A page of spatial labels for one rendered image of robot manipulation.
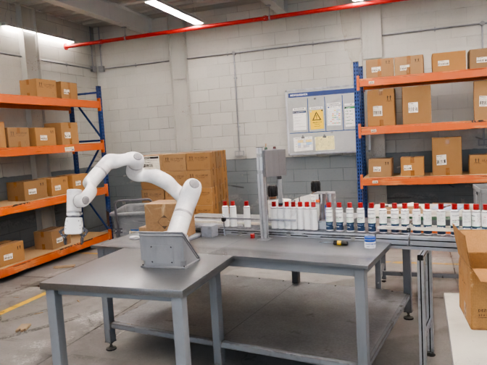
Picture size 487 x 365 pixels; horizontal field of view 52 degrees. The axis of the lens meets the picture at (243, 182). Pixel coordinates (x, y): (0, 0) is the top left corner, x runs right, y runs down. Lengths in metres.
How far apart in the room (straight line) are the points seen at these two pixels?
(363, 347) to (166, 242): 1.29
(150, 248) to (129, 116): 6.38
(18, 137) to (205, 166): 2.45
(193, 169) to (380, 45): 3.30
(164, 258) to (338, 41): 5.67
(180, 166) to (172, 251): 4.21
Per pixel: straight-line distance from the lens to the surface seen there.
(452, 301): 2.50
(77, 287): 2.91
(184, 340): 2.68
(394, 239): 3.43
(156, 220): 3.77
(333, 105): 7.81
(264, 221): 3.58
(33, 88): 7.30
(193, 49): 8.74
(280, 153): 3.56
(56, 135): 7.58
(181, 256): 2.96
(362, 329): 3.03
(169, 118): 8.86
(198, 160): 7.01
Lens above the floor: 1.58
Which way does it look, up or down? 5 degrees down
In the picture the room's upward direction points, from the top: 3 degrees counter-clockwise
